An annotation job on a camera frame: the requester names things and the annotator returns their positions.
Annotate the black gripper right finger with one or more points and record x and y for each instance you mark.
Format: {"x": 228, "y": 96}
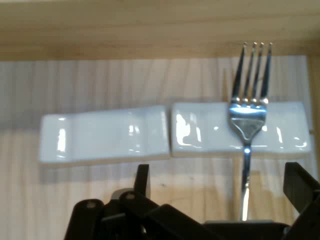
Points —
{"x": 302, "y": 190}

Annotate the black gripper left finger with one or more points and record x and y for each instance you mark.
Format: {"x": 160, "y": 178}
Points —
{"x": 140, "y": 212}

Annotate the white ceramic cutlery rest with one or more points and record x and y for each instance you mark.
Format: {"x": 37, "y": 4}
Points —
{"x": 105, "y": 135}
{"x": 200, "y": 130}

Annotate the silver metal fork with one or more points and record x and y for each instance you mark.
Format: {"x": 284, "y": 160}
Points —
{"x": 247, "y": 120}

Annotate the light wooden drawer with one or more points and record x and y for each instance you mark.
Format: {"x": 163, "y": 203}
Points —
{"x": 100, "y": 37}

